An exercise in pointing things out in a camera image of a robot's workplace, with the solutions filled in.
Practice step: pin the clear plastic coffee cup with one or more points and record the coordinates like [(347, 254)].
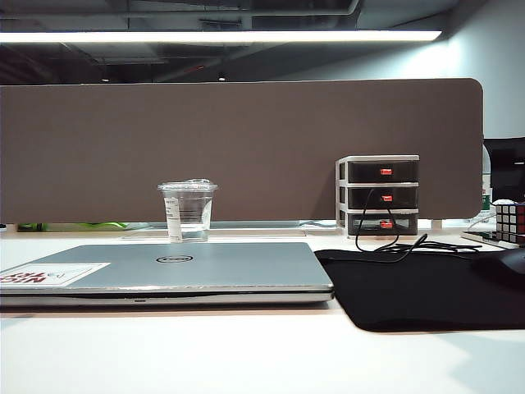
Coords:
[(188, 213)]

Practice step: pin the silver Dell laptop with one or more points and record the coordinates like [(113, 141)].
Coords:
[(225, 267)]

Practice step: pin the brown fabric desk divider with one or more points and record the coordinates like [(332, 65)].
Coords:
[(266, 143)]

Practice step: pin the three-drawer desk organizer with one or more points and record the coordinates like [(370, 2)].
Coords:
[(406, 197)]

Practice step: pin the green object behind divider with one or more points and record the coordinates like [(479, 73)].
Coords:
[(102, 225)]

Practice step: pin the long ceiling light strip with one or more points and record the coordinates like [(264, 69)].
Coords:
[(205, 37)]

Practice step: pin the black mouse pad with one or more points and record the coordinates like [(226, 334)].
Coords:
[(410, 295)]

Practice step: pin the grey keyboard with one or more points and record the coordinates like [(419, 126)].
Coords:
[(477, 238)]

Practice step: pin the clear bottle green label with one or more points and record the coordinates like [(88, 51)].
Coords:
[(487, 180)]

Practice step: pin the black monitor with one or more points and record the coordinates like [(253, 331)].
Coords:
[(508, 172)]

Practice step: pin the Rubik's cube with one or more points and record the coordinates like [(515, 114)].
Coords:
[(510, 221)]

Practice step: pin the black computer mouse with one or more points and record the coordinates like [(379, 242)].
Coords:
[(508, 264)]

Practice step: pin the white divider bracket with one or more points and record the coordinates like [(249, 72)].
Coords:
[(436, 223)]

